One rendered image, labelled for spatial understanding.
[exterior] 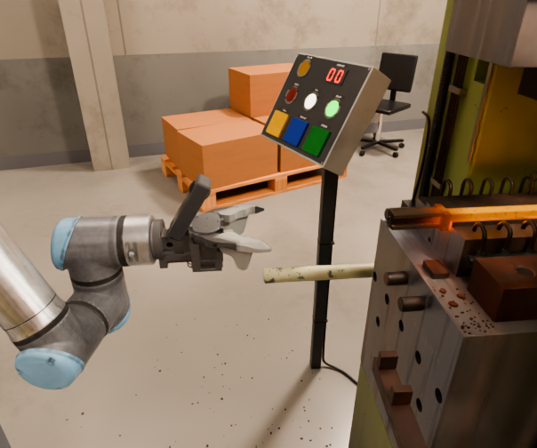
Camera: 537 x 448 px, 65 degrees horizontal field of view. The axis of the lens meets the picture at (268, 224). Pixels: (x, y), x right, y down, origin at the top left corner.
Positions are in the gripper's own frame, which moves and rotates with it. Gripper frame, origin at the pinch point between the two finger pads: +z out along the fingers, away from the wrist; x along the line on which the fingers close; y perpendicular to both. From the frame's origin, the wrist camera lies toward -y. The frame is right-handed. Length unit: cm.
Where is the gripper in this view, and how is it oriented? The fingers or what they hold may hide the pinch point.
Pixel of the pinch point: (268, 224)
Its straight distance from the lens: 75.4
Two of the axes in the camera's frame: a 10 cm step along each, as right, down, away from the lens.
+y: 0.0, 8.8, 4.8
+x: 0.9, 4.8, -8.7
